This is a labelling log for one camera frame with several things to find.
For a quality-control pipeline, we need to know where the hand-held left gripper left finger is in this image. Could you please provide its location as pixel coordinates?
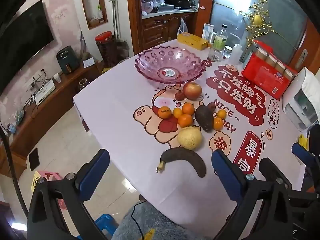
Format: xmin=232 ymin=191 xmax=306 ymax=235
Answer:
xmin=26 ymin=149 xmax=110 ymax=240

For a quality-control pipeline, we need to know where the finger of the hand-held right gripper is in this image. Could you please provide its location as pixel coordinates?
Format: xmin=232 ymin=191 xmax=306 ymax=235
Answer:
xmin=259 ymin=157 xmax=293 ymax=189
xmin=291 ymin=142 xmax=320 ymax=167

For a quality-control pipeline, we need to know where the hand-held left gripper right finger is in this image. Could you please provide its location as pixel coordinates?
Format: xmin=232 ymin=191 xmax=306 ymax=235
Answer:
xmin=211 ymin=150 xmax=295 ymax=240

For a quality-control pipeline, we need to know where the blackened banana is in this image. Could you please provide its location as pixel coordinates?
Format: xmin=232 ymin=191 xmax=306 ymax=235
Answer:
xmin=156 ymin=147 xmax=207 ymax=178

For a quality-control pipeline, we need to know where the yellow pear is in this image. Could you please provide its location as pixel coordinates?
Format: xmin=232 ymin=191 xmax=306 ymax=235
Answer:
xmin=177 ymin=127 xmax=202 ymax=150

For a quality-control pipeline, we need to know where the dark avocado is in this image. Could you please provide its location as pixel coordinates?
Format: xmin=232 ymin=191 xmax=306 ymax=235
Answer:
xmin=195 ymin=105 xmax=214 ymax=132

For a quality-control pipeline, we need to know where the orange tangerine with stem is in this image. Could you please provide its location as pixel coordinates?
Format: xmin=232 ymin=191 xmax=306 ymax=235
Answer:
xmin=158 ymin=106 xmax=172 ymax=119

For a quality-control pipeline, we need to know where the red apple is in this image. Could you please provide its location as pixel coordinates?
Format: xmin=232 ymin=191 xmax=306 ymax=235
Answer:
xmin=183 ymin=82 xmax=202 ymax=100

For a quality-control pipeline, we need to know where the pink glass fruit bowl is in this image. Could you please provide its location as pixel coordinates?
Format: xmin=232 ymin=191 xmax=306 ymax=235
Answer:
xmin=134 ymin=45 xmax=206 ymax=84

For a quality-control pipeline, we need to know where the yellow and white box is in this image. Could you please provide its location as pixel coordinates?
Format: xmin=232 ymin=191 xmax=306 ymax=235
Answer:
xmin=298 ymin=134 xmax=310 ymax=147

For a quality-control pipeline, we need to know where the pink plastic stool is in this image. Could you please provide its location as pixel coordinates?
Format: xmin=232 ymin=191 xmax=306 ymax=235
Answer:
xmin=37 ymin=170 xmax=67 ymax=210

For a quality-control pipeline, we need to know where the white water dispenser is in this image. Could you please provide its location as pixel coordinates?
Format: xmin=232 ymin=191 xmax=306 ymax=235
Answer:
xmin=282 ymin=67 xmax=320 ymax=132

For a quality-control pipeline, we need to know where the blue plastic stool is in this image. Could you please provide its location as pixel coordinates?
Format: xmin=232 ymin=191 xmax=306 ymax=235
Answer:
xmin=94 ymin=214 xmax=119 ymax=240

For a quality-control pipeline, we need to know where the printed cartoon tablecloth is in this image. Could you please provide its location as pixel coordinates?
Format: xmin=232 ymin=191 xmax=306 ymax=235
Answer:
xmin=72 ymin=39 xmax=315 ymax=230

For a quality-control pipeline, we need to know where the wooden television cabinet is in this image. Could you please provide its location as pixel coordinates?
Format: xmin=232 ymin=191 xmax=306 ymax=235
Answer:
xmin=0 ymin=60 xmax=105 ymax=172

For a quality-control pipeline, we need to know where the white towel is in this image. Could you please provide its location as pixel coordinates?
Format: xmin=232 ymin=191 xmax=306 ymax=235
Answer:
xmin=300 ymin=67 xmax=320 ymax=123

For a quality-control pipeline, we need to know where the grey fluffy cushion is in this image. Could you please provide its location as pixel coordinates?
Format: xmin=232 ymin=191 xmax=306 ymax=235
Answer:
xmin=116 ymin=201 xmax=227 ymax=240

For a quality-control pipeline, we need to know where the red pack of paper cups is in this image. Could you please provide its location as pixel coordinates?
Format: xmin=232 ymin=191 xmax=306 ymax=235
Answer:
xmin=242 ymin=40 xmax=298 ymax=100

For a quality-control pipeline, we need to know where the white router box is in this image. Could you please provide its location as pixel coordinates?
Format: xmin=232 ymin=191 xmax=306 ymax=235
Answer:
xmin=35 ymin=79 xmax=56 ymax=105

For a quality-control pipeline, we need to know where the teal container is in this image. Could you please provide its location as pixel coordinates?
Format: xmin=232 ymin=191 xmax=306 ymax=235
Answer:
xmin=242 ymin=51 xmax=253 ymax=69

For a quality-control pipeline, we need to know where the dark green air fryer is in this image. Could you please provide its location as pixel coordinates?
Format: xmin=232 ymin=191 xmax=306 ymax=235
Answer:
xmin=56 ymin=45 xmax=80 ymax=75

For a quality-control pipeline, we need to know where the white squeeze bottle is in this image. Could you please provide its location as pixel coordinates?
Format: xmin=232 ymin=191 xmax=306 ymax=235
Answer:
xmin=229 ymin=44 xmax=243 ymax=65

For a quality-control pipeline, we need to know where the clear glass cup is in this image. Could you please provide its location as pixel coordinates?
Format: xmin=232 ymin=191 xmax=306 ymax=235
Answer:
xmin=208 ymin=46 xmax=225 ymax=62

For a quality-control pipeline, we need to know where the red lid jar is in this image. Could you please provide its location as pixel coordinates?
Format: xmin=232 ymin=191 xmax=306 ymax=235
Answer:
xmin=95 ymin=31 xmax=118 ymax=68

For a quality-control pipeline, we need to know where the green label glass bottle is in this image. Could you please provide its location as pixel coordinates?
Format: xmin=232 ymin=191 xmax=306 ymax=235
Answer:
xmin=212 ymin=24 xmax=228 ymax=50

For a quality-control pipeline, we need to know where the yellow tin box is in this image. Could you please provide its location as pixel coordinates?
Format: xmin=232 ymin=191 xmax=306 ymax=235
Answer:
xmin=177 ymin=32 xmax=209 ymax=50

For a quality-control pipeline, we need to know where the gold door ornament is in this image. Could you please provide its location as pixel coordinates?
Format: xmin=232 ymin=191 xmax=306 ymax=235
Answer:
xmin=239 ymin=0 xmax=278 ymax=48

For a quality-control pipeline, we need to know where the blue and white box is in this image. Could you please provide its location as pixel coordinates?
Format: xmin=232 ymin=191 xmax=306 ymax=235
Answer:
xmin=202 ymin=23 xmax=215 ymax=40

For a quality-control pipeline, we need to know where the black television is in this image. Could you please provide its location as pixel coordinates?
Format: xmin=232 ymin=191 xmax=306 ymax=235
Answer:
xmin=0 ymin=0 xmax=55 ymax=93

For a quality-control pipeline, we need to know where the white plastic bag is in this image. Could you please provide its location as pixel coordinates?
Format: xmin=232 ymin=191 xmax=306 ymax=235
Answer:
xmin=177 ymin=19 xmax=188 ymax=37

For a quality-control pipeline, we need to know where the wooden kitchen cabinet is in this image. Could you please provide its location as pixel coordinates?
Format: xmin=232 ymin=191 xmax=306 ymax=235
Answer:
xmin=141 ymin=11 xmax=198 ymax=55

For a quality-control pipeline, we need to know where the black cable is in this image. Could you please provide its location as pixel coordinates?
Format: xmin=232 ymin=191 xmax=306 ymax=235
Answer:
xmin=130 ymin=200 xmax=150 ymax=240

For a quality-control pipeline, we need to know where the silver door handle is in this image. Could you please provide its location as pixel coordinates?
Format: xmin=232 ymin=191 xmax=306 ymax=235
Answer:
xmin=295 ymin=49 xmax=308 ymax=69

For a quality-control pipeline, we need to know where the wall power socket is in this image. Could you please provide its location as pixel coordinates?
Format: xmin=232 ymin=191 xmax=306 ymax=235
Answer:
xmin=24 ymin=69 xmax=47 ymax=92

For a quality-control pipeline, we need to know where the white wall pipe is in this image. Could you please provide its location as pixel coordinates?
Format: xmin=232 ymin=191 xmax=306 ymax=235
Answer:
xmin=112 ymin=0 xmax=119 ymax=40

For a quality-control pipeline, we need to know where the wooden wall niche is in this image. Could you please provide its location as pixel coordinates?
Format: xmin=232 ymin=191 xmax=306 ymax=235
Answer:
xmin=80 ymin=0 xmax=108 ymax=30

